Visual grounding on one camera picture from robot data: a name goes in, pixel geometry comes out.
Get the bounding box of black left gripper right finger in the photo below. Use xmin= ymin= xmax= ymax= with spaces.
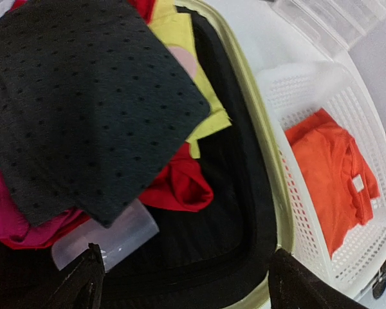
xmin=268 ymin=248 xmax=364 ymax=309

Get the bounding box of magenta garment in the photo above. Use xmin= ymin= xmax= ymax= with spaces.
xmin=0 ymin=171 xmax=89 ymax=250

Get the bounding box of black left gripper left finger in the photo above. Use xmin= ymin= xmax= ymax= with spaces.
xmin=39 ymin=243 xmax=105 ymax=308

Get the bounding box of white perforated plastic basket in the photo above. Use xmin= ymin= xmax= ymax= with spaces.
xmin=256 ymin=62 xmax=386 ymax=298

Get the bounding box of clear pink plastic bottle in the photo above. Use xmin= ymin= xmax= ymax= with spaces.
xmin=51 ymin=200 xmax=159 ymax=272

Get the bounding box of pale green hard-shell suitcase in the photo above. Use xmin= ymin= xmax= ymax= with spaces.
xmin=98 ymin=1 xmax=278 ymax=308

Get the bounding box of black garment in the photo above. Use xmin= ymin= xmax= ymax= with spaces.
xmin=0 ymin=0 xmax=213 ymax=229

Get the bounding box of white plastic drawer organizer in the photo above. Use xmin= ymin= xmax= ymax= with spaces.
xmin=271 ymin=0 xmax=386 ymax=57

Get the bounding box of red folded garment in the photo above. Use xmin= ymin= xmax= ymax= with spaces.
xmin=0 ymin=0 xmax=215 ymax=250

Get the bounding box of orange garment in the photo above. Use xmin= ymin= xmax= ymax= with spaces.
xmin=286 ymin=109 xmax=380 ymax=254

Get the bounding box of yellow folded garment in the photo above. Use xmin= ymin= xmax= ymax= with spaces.
xmin=149 ymin=1 xmax=231 ymax=159

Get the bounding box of pink round container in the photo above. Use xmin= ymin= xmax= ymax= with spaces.
xmin=169 ymin=46 xmax=198 ymax=80

